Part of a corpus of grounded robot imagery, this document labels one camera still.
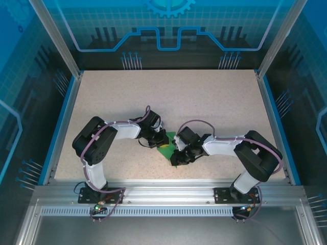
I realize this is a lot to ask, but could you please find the grey metal bottom panel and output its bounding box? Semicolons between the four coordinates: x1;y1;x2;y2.
33;216;306;245

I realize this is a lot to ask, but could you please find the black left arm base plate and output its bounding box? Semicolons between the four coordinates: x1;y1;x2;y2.
78;187;125;205

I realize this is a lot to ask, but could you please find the slotted grey cable duct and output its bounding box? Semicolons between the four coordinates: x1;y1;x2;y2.
40;207;235;218

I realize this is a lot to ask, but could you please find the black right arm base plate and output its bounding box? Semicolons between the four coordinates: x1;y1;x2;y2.
213;187;261;205

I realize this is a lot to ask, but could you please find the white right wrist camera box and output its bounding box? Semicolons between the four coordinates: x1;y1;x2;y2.
173;135;185;152

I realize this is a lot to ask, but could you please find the green paper sheet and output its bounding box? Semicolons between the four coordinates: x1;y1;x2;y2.
156;131;185;168

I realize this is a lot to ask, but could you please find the aluminium mounting rail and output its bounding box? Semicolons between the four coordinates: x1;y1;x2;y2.
33;178;305;205

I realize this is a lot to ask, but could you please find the aluminium table side rail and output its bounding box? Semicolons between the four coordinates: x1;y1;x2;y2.
42;73;83;186
258;73;294;185

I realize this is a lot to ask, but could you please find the aluminium frame post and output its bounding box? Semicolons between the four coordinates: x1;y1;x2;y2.
28;0;84;79
256;0;309;79

